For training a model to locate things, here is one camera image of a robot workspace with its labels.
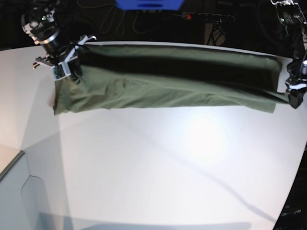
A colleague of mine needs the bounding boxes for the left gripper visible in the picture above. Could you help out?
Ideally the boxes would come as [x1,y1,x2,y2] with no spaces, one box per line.
[285,59,307,109]

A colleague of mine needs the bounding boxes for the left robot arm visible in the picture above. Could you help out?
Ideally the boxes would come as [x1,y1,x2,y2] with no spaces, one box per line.
[256,0,307,109]

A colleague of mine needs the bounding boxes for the yellow cable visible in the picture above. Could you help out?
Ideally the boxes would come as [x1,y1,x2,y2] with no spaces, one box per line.
[132,11,156,34]

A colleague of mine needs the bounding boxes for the blue box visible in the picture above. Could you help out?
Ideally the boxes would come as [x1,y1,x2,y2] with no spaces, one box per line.
[116,0,184,11]

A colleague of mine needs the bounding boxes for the black power strip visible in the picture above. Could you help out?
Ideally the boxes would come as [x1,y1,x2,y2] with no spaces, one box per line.
[181,12,235,23]

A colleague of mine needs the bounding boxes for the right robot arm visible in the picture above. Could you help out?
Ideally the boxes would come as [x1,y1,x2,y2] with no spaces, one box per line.
[21,0,96,81]

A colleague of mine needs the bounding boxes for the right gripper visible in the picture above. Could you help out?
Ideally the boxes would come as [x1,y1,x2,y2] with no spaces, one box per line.
[32,35,96,77]

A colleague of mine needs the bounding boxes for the green t-shirt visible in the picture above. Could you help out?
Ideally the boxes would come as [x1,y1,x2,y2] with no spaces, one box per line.
[53,45,289,115]

